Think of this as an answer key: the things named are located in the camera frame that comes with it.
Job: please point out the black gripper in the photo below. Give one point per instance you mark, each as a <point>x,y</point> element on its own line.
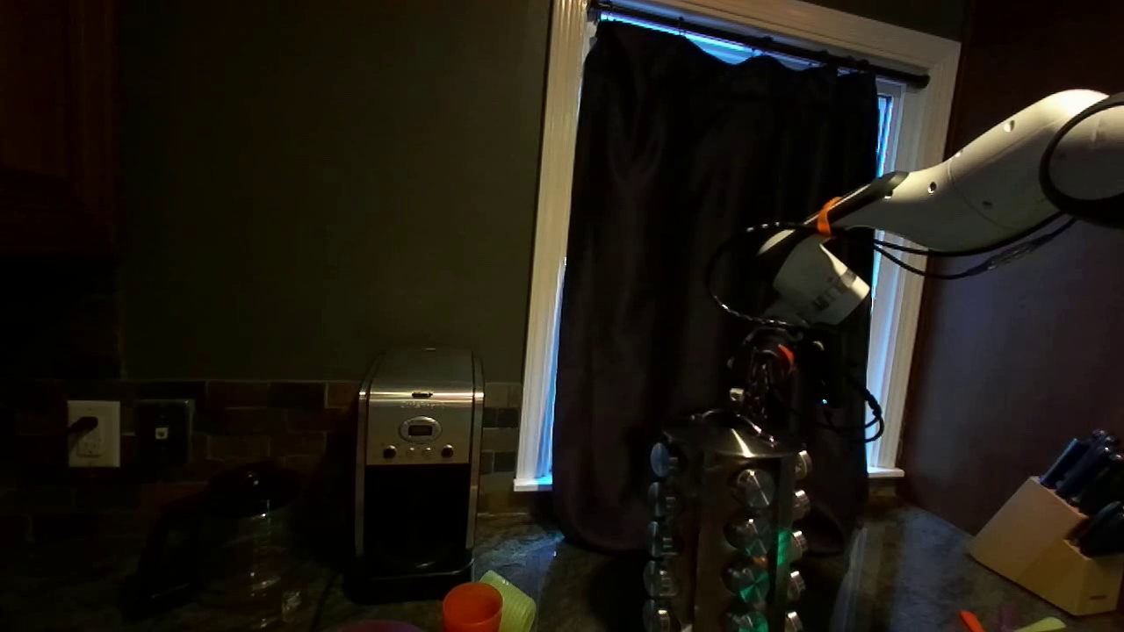
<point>778,368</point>

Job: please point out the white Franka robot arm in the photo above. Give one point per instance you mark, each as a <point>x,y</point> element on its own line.
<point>984,177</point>

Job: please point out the dark window curtain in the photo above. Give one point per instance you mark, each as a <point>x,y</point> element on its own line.
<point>654,291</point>

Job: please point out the wooden knife block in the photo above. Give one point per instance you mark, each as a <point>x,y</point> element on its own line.
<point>1031,544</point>

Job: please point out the orange plastic spatula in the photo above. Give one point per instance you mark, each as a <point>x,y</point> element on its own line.
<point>970,621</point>

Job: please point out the yellow-green plastic cup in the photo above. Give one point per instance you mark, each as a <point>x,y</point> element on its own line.
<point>519,603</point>

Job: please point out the stainless steel coffee maker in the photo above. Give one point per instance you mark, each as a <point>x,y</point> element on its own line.
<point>415,433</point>

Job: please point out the green plastic utensil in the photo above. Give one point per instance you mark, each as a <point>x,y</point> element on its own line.
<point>1040,626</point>

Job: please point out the orange plastic cup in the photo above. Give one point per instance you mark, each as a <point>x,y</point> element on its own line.
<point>471,609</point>

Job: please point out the glass coffee carafe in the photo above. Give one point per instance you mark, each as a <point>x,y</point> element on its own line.
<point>241,549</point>

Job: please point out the white window frame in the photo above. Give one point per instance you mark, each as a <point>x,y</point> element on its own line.
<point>551,233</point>

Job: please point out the dark wall switch plate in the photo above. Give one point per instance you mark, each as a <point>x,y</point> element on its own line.
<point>162,433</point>

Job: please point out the white wall outlet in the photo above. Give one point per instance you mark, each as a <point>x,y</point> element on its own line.
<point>102,451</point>

